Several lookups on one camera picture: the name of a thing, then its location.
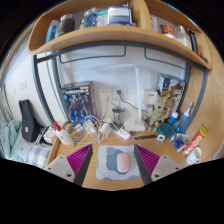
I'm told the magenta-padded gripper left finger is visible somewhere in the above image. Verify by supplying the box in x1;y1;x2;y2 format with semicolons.
44;143;94;187

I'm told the clear glass jar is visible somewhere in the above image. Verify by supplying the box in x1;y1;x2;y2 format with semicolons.
112;105;127;127

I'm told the white desk lamp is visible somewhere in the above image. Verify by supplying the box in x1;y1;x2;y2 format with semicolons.
74;63;147;133

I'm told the plaid pillow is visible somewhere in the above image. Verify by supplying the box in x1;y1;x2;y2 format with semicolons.
26;143;53;170

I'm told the blue tissue pack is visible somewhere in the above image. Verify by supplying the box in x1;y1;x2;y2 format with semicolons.
171;132;190;152

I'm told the grey cloud-print mouse pad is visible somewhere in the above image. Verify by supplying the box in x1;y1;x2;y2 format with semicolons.
95;144;143;181

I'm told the red chips can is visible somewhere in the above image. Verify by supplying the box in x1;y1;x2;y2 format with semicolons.
182;125;208;157

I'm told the teal round tin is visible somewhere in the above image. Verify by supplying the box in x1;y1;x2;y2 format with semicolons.
157;123;174;139

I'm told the white cable bundle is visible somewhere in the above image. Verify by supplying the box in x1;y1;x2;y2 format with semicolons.
73;114;116;142

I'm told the pink computer mouse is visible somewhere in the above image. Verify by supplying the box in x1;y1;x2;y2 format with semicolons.
116;152;131;174

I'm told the white charger block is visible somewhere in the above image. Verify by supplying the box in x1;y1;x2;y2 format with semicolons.
99;118;113;135

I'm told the black bag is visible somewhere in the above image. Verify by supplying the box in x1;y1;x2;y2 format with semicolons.
18;99;43;144

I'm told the black ruler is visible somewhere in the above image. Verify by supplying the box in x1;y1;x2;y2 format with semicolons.
134;134;158;141

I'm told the tan robot model figure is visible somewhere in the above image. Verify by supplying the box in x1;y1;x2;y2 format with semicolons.
143;73;186;131

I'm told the white red-capped squeeze bottle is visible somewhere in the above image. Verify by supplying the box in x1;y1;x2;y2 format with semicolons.
53;120;76;148

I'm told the blue model kit box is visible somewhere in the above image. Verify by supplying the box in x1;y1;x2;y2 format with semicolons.
60;80;97;125

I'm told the wooden shelf unit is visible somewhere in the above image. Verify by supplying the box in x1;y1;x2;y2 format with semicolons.
27;0;213;71

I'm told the white power strip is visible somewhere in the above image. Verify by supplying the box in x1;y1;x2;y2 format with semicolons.
111;128;132;140

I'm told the teal blanket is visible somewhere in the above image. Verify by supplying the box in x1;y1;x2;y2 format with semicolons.
0;119;23;158

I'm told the blue spray bottle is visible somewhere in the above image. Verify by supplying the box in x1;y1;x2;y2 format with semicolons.
175;101;194;134

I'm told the white printed mug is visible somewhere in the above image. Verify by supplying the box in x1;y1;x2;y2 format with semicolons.
186;146;203;166

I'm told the blue white-capped bottle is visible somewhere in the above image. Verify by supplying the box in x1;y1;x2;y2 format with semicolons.
168;111;179;127

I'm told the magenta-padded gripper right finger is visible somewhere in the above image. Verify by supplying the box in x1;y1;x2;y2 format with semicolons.
134;143;184;186

